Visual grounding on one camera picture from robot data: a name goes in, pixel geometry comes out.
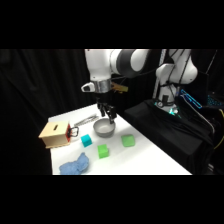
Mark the cyan lit keyboard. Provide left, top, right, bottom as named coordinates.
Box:
left=206, top=94, right=224, bottom=108

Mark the silver metal utensil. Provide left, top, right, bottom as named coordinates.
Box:
left=73, top=114, right=100, bottom=127

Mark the black curtain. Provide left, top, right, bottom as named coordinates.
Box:
left=0, top=49, right=224, bottom=176

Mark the grey metal bowl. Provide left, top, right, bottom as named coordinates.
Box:
left=92, top=118, right=116, bottom=138

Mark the black draped robot stand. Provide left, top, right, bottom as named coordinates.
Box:
left=123, top=98, right=216, bottom=175

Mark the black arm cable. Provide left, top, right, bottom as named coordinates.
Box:
left=111, top=49, right=163, bottom=82

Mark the yellow cable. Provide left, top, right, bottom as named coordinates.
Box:
left=213, top=108, right=224, bottom=151

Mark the black red binder clip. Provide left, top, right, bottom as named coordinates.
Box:
left=66, top=125, right=81, bottom=139

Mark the blue cube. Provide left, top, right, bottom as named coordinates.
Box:
left=80, top=134, right=93, bottom=148

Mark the flat green block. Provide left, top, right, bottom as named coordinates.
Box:
left=120, top=134, right=136, bottom=148

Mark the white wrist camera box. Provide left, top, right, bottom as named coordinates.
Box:
left=81, top=82, right=96, bottom=94

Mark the green cube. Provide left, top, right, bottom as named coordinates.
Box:
left=97, top=144, right=110, bottom=159

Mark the yellow wrist mount piece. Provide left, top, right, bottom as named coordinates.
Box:
left=111, top=82, right=129, bottom=94

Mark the blue crumpled cloth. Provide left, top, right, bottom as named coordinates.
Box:
left=59, top=152, right=91, bottom=175

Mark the wooden slotted box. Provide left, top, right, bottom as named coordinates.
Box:
left=38, top=121, right=72, bottom=149

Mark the blue lit device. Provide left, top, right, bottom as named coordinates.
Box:
left=179, top=88, right=204, bottom=110

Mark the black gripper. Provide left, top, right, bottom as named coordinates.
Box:
left=95, top=91, right=117, bottom=125

